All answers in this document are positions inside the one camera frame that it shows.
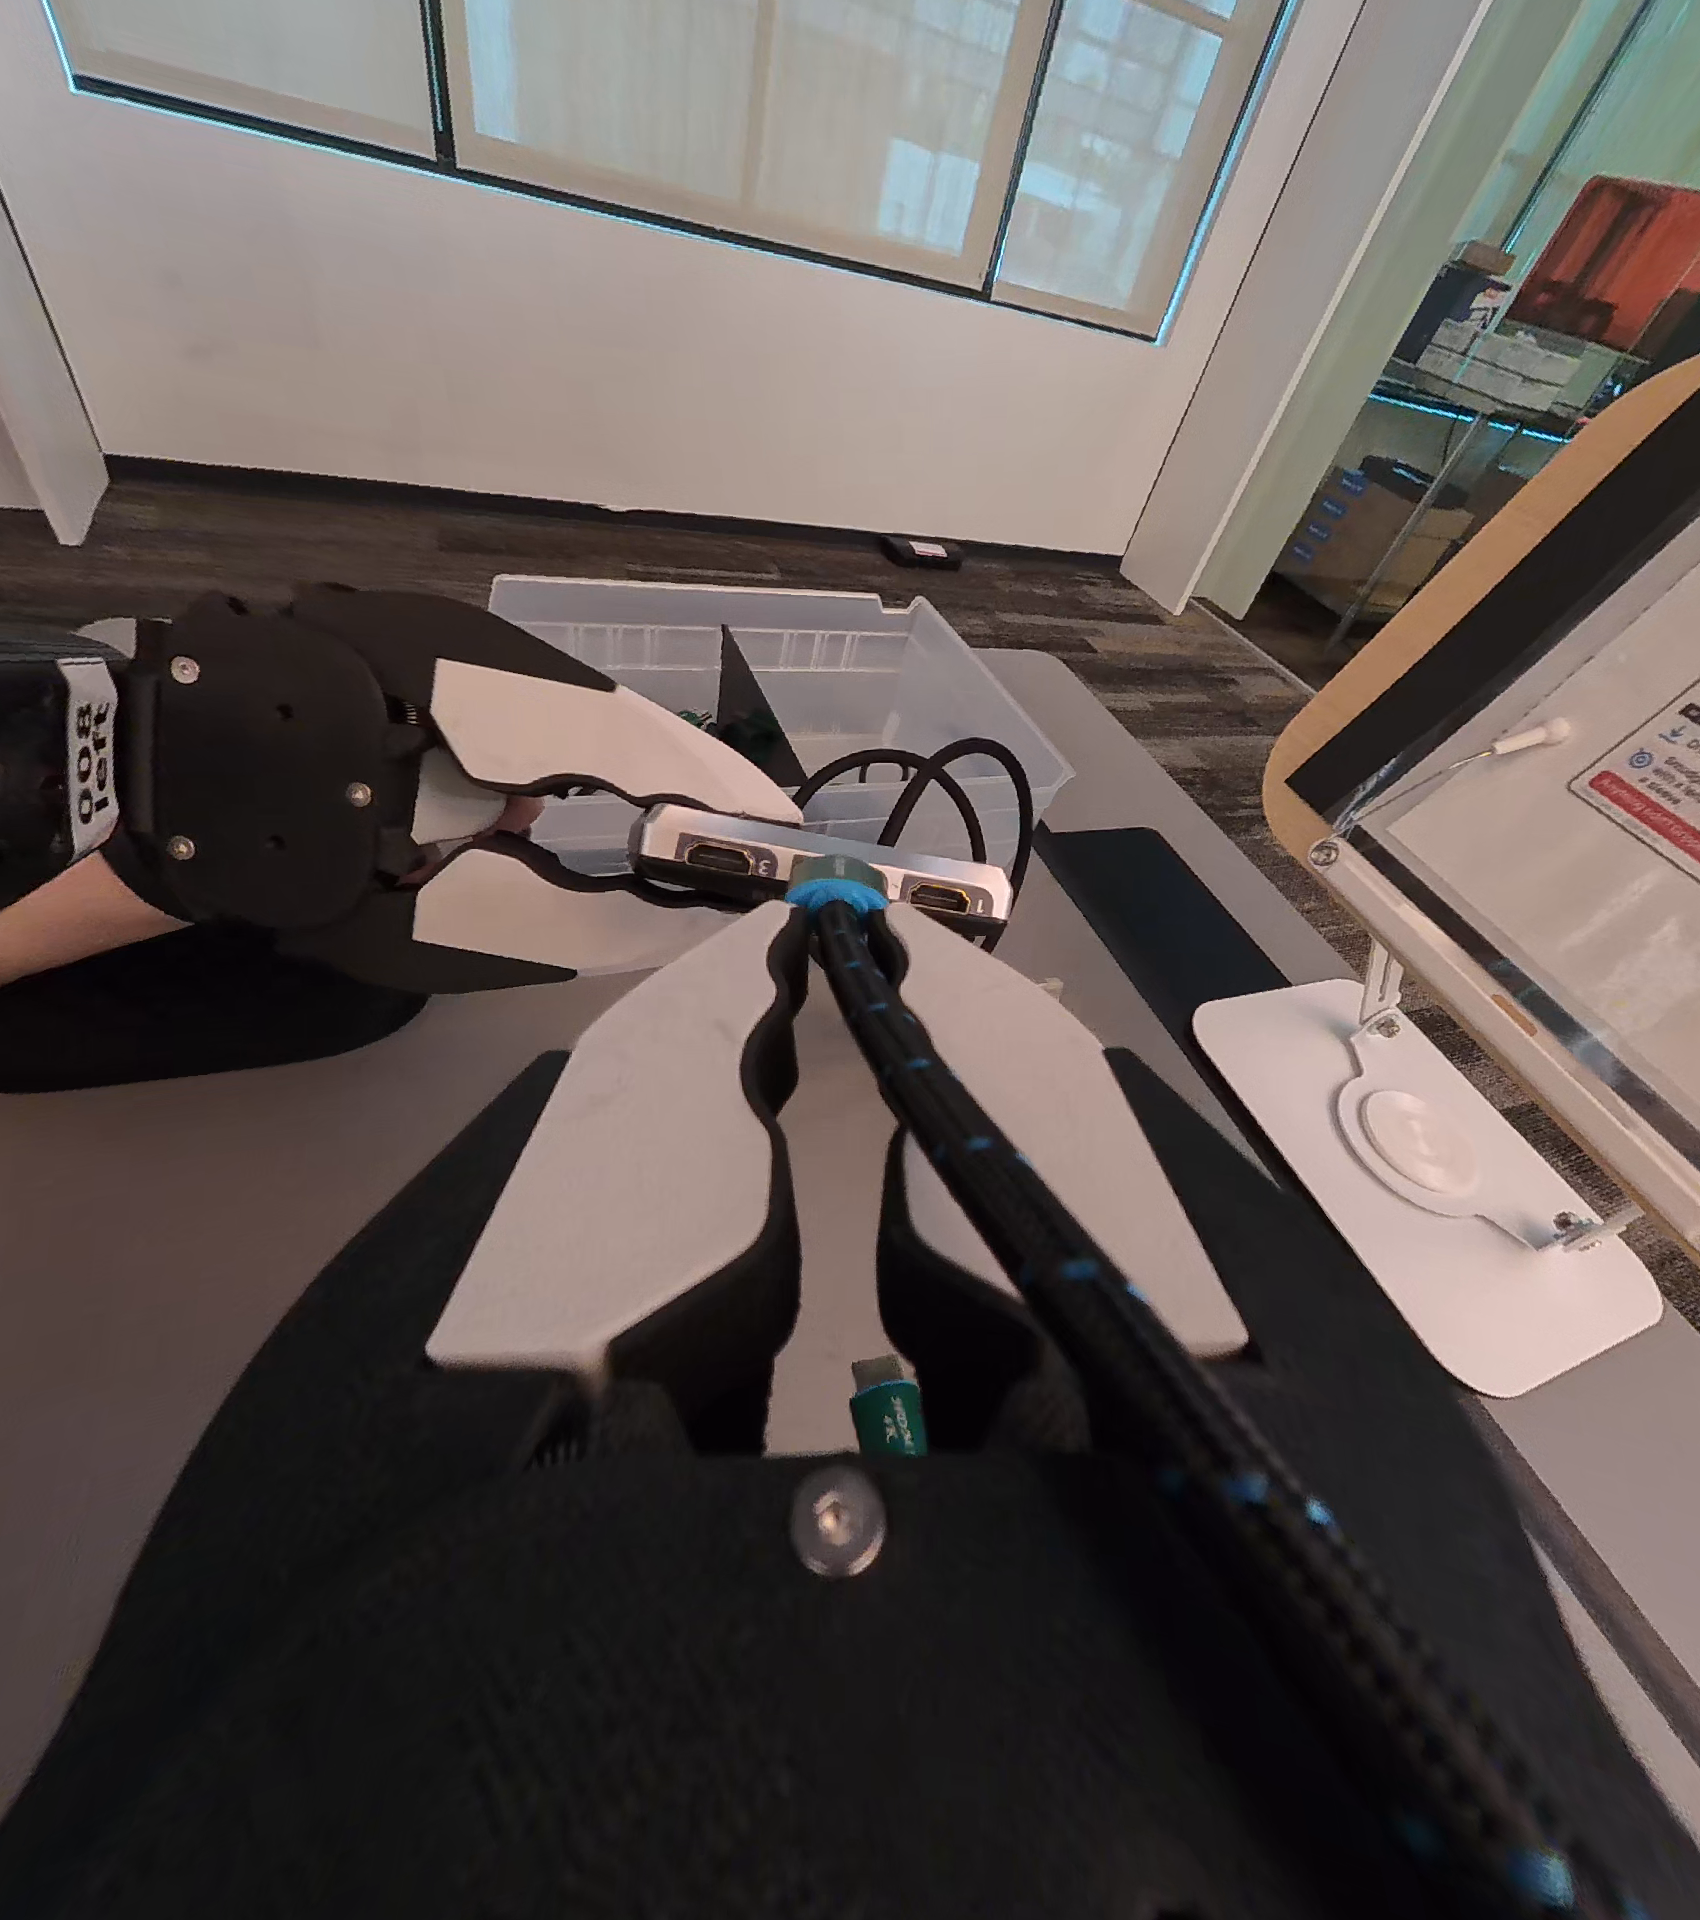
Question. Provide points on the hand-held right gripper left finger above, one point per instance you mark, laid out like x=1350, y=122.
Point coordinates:
x=610, y=1185

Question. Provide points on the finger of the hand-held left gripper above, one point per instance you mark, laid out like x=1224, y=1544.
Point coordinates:
x=594, y=735
x=535, y=922

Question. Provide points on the clear plastic bin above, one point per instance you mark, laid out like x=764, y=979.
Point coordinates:
x=940, y=674

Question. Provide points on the red storage crate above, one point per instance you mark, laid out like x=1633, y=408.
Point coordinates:
x=1630, y=254

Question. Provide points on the silver hdmi switch box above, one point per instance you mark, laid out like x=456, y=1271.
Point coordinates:
x=700, y=841

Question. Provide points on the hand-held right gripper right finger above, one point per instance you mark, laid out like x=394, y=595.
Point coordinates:
x=1113, y=1163

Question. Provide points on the person's left forearm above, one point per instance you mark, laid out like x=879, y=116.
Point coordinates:
x=24, y=938

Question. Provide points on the black floor outlet box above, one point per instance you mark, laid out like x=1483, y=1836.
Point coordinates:
x=925, y=553

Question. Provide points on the instruction sign on wooden board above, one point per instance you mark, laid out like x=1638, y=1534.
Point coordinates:
x=1614, y=751

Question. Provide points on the large paned window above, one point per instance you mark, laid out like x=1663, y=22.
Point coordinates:
x=715, y=104

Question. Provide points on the black mesh pad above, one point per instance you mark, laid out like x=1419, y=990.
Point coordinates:
x=191, y=1034

